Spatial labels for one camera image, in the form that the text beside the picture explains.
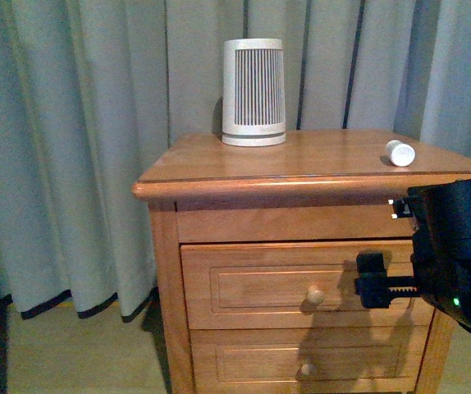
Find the wooden drawer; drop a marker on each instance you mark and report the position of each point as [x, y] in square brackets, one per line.
[308, 360]
[291, 285]

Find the white medicine bottle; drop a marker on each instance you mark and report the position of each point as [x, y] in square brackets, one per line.
[400, 154]

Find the grey curtain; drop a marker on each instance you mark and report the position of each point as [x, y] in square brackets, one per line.
[93, 92]

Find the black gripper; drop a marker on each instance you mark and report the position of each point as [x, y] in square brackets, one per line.
[442, 254]

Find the wooden nightstand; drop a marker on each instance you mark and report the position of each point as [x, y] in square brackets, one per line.
[317, 186]

